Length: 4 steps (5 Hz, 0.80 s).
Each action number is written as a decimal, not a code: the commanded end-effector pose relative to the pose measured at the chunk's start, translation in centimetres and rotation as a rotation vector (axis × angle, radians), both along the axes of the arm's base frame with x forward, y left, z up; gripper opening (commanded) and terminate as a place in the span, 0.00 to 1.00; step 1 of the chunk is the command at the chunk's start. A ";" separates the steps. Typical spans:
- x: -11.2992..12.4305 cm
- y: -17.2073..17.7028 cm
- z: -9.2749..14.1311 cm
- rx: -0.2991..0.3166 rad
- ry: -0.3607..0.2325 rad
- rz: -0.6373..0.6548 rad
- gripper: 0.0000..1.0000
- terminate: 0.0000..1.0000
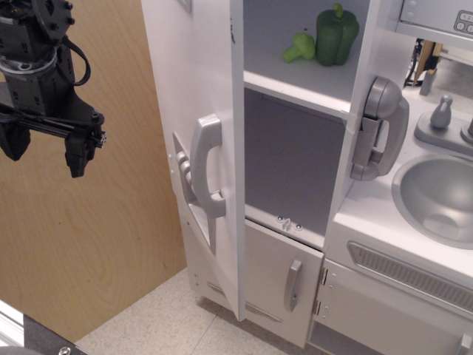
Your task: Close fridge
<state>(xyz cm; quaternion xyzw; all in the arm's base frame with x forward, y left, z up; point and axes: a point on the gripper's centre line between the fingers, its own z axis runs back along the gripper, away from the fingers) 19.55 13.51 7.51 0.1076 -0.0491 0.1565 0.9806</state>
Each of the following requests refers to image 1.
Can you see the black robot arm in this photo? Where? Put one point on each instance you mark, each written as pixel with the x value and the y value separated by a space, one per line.
pixel 40 82

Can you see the grey toy faucet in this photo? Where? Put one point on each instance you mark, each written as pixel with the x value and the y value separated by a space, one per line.
pixel 440 128

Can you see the white fridge door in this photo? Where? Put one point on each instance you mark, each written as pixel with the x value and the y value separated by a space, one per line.
pixel 197 53

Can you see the white kitchen counter unit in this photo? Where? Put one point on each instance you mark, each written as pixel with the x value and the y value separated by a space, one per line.
pixel 368 216

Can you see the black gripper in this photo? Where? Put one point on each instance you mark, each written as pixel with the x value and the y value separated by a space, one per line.
pixel 71 116

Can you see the grey toy telephone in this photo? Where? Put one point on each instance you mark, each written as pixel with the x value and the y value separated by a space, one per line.
pixel 382 131

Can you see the white toy fridge cabinet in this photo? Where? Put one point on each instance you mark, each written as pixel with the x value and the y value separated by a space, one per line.
pixel 300 117

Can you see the grey vent grille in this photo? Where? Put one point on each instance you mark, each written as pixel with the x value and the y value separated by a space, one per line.
pixel 411 276

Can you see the grey toy sink basin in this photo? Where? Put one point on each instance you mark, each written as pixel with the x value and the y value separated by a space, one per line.
pixel 433 193

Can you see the metal table frame edge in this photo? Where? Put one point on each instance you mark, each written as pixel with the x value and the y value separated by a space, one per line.
pixel 21 334

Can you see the grey ice dispenser panel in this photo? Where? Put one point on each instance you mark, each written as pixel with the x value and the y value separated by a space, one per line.
pixel 207 225

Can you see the grey lower door handle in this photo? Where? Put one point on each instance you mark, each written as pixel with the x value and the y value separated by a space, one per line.
pixel 291 296

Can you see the green toy broccoli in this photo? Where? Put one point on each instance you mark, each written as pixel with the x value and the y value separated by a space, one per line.
pixel 304 46

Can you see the white oven door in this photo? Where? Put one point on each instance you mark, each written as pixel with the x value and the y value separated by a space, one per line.
pixel 386 319

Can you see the grey toy microwave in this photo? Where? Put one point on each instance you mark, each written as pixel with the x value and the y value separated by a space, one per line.
pixel 444 16

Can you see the white lower freezer door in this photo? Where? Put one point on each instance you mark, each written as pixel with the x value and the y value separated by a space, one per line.
pixel 269 255

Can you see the green toy bell pepper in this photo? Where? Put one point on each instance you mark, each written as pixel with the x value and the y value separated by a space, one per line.
pixel 336 31

